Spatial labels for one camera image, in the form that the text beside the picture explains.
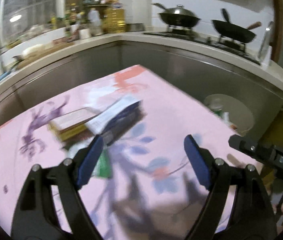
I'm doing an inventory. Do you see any white food bag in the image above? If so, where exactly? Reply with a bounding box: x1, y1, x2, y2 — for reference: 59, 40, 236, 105
21, 44, 44, 57

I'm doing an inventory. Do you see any lidded black wok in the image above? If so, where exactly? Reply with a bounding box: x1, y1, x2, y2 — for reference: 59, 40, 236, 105
151, 3, 202, 28

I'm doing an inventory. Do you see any clear plastic bottle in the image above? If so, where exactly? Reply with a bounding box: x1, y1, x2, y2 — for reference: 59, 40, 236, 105
208, 97, 225, 117

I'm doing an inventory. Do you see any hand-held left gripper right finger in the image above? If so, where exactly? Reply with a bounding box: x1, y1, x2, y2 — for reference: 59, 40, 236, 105
183, 134, 278, 240

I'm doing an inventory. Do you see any green white packet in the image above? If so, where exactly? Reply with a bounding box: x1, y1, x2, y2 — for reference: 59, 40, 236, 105
91, 150, 113, 179

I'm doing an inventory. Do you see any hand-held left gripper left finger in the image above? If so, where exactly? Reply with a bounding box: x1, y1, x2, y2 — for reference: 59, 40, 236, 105
10, 134, 105, 240

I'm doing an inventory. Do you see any pink floral tablecloth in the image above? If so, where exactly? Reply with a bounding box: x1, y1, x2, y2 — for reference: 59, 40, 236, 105
0, 64, 264, 240

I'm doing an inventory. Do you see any yellow cooking oil bottle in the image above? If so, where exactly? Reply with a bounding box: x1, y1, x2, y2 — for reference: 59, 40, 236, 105
104, 1, 127, 33

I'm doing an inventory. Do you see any open black wok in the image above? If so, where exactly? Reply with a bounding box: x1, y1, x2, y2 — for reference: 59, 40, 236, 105
211, 8, 262, 44

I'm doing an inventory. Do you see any glass pot lid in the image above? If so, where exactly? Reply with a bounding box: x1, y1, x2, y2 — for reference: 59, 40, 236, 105
258, 21, 274, 63

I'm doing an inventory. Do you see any steel wok lid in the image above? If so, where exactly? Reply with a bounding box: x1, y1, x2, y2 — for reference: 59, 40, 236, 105
159, 4, 197, 17

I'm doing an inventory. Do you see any flat wooden cutting board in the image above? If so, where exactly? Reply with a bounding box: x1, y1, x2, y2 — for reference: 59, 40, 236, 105
14, 44, 74, 65

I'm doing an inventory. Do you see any small metal pot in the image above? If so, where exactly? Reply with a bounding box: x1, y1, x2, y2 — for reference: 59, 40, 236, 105
126, 23, 144, 32

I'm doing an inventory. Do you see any wooden handled spatula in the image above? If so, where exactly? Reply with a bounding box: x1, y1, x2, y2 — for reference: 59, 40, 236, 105
246, 21, 262, 30

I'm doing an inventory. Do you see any window with grille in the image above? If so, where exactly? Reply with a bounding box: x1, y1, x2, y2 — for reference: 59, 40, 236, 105
0, 0, 64, 48

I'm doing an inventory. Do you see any row of condiment bottles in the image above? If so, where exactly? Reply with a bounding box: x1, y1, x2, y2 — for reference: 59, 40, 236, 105
49, 2, 92, 38

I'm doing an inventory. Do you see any white plastic jug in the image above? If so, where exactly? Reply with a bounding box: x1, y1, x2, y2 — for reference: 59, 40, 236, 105
88, 7, 103, 35

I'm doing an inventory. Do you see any kitchen counter with cabinets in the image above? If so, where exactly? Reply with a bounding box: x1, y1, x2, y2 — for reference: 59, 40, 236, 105
0, 31, 283, 140

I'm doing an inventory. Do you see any black gas stove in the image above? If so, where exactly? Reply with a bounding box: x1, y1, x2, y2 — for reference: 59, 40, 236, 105
143, 27, 262, 65

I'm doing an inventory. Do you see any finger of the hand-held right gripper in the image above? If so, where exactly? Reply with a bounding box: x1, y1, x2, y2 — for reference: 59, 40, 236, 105
228, 134, 275, 165

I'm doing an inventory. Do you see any blue carton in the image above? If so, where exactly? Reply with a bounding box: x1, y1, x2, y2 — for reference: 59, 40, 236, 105
85, 96, 147, 145

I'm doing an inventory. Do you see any beige trash bin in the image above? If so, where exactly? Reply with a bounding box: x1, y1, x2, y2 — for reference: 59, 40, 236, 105
203, 94, 254, 137

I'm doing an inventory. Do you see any small red box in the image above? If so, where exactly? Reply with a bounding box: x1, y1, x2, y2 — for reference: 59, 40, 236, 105
53, 37, 74, 45

